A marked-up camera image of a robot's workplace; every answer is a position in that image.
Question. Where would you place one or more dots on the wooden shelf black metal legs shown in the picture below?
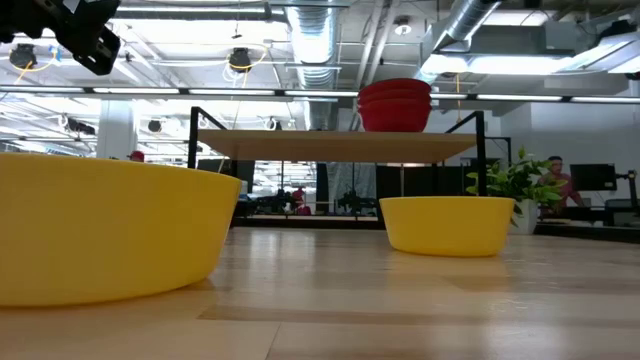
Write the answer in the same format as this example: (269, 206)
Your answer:
(340, 145)

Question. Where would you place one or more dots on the yellow mini bowl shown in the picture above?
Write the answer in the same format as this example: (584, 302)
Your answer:
(445, 227)
(100, 230)

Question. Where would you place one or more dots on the ceiling light panel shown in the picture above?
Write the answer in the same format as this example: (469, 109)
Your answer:
(515, 65)

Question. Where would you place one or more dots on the white ceiling sensor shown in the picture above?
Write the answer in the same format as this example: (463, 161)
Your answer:
(402, 26)

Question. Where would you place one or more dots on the green plant white pot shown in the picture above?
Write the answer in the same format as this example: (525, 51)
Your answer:
(505, 182)

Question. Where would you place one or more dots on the silver ceiling duct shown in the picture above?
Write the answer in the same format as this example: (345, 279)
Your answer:
(465, 20)
(315, 40)

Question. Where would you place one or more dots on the red bowl floral inside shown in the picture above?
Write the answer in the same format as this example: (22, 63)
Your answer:
(395, 120)
(395, 99)
(395, 86)

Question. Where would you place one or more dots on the long overhead light bar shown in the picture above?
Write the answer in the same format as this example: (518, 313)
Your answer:
(230, 92)

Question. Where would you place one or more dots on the black desk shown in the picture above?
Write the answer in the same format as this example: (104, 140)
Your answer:
(590, 214)

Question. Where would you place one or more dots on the background black robot arm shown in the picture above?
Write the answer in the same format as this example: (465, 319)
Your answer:
(275, 202)
(356, 202)

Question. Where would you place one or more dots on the person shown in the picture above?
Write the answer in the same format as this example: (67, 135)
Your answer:
(136, 156)
(562, 185)
(299, 194)

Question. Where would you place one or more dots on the white pillar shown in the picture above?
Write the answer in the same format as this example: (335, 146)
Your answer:
(116, 135)

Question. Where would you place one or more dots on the black computer monitor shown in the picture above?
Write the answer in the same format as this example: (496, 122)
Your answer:
(592, 177)

